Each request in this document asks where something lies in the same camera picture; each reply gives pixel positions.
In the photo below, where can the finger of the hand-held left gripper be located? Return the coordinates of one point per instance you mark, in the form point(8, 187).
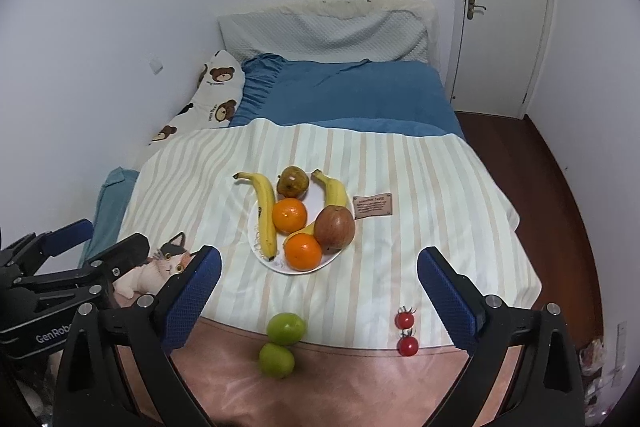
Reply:
point(120, 257)
point(67, 237)

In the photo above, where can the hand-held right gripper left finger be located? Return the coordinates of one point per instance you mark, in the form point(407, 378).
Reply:
point(192, 292)

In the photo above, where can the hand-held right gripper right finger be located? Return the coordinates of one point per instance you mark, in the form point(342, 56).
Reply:
point(445, 292)

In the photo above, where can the white plate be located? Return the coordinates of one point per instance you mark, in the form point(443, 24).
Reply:
point(276, 264)

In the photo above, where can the banana with dark sticker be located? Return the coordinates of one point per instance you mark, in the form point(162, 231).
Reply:
point(265, 217)

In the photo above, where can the orange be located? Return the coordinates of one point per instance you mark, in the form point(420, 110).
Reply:
point(302, 252)
point(289, 216)

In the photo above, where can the red apple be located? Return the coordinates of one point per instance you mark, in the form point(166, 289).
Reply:
point(334, 229)

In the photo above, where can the plain yellow banana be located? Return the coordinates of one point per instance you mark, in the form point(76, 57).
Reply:
point(336, 194)

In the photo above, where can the brown-green pear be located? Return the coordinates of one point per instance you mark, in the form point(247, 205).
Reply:
point(292, 182)

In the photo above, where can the red cherry tomato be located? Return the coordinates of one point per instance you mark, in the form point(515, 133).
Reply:
point(408, 346)
point(405, 320)

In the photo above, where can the teal velvet bed cover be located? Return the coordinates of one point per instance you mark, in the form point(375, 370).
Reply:
point(112, 202)

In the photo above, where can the green apple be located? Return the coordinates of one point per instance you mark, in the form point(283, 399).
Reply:
point(286, 328)
point(276, 359)

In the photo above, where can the brown blanket label patch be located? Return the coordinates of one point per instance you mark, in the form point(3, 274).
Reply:
point(373, 206)

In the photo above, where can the striped cat printed blanket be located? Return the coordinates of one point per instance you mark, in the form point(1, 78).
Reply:
point(400, 167)

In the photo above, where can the crumpled plastic packets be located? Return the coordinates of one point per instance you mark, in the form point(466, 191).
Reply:
point(597, 367)

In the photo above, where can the bear printed pillow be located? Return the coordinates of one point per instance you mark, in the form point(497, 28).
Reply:
point(220, 77)

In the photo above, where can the blue quilt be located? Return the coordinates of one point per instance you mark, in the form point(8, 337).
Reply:
point(350, 92)

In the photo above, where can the grey textured pillow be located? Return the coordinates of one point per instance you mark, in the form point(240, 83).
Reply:
point(325, 34)

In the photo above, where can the white door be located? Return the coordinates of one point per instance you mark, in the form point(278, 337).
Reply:
point(500, 7)

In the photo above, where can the white wall outlet strip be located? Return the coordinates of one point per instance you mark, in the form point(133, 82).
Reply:
point(621, 344)

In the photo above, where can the white wall switch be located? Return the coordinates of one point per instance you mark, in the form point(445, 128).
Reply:
point(156, 65)

